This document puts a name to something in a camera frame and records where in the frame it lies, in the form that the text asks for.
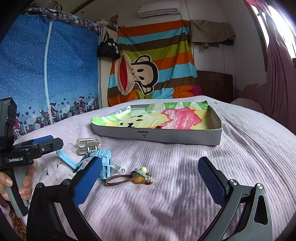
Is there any blue fabric wardrobe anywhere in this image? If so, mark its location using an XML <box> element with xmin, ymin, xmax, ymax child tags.
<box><xmin>1</xmin><ymin>7</ymin><xmax>101</xmax><ymax>138</ymax></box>

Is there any white hair clip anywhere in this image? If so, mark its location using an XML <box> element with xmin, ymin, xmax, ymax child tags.
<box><xmin>111</xmin><ymin>162</ymin><xmax>125</xmax><ymax>175</ymax></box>

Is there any brown hanging cloth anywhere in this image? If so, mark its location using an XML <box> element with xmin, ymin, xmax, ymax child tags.
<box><xmin>190</xmin><ymin>20</ymin><xmax>236</xmax><ymax>49</ymax></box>

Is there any blue watch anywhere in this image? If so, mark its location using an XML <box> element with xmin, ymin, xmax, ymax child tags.
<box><xmin>56</xmin><ymin>149</ymin><xmax>113</xmax><ymax>181</ymax></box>

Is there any dark wooden headboard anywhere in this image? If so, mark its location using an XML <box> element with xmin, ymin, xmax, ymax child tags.
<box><xmin>197</xmin><ymin>70</ymin><xmax>234</xmax><ymax>103</ymax></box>

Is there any person's left hand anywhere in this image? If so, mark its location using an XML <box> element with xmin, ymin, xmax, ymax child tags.
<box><xmin>0</xmin><ymin>165</ymin><xmax>37</xmax><ymax>202</ymax></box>

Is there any pink bed cover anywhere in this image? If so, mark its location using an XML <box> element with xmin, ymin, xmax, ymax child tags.
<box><xmin>14</xmin><ymin>95</ymin><xmax>296</xmax><ymax>241</ymax></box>

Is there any beige hair claw clip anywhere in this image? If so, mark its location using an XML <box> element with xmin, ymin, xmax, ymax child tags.
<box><xmin>76</xmin><ymin>138</ymin><xmax>102</xmax><ymax>156</ymax></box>

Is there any pink curtain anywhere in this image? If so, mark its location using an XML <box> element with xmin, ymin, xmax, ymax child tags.
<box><xmin>247</xmin><ymin>1</ymin><xmax>295</xmax><ymax>133</ymax></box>

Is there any black hanging bag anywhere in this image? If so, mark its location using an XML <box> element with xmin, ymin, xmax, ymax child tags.
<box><xmin>97</xmin><ymin>32</ymin><xmax>120</xmax><ymax>61</ymax></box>

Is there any striped monkey blanket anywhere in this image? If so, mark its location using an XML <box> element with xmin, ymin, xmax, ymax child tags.
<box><xmin>107</xmin><ymin>20</ymin><xmax>202</xmax><ymax>106</ymax></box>

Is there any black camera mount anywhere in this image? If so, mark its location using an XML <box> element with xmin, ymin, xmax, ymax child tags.
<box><xmin>0</xmin><ymin>97</ymin><xmax>17</xmax><ymax>138</ymax></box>

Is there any window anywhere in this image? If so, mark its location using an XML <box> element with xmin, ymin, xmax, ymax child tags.
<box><xmin>250</xmin><ymin>5</ymin><xmax>295</xmax><ymax>59</ymax></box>

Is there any grey cardboard tray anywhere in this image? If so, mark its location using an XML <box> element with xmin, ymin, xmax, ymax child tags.
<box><xmin>92</xmin><ymin>103</ymin><xmax>222</xmax><ymax>146</ymax></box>

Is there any white air conditioner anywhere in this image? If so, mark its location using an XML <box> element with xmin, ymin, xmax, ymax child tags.
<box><xmin>137</xmin><ymin>1</ymin><xmax>180</xmax><ymax>18</ymax></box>

